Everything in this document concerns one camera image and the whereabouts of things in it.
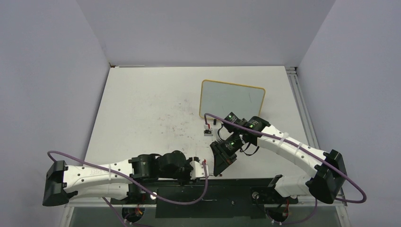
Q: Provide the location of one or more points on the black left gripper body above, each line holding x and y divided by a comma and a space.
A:
182, 174

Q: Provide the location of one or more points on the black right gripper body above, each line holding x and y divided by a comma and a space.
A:
226, 149

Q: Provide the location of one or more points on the yellow framed whiteboard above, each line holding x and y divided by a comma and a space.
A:
220, 98

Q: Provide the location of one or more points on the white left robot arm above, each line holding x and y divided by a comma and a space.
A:
70, 178

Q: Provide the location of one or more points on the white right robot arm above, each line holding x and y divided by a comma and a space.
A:
324, 171

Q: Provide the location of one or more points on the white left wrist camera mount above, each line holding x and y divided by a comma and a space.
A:
199, 170

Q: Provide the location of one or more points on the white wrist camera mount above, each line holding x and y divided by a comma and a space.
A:
209, 130
199, 170

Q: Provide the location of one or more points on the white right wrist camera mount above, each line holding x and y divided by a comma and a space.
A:
209, 130

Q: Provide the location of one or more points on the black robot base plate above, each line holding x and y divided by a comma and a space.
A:
223, 198

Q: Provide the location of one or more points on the aluminium frame rail right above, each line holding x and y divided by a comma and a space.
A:
302, 108

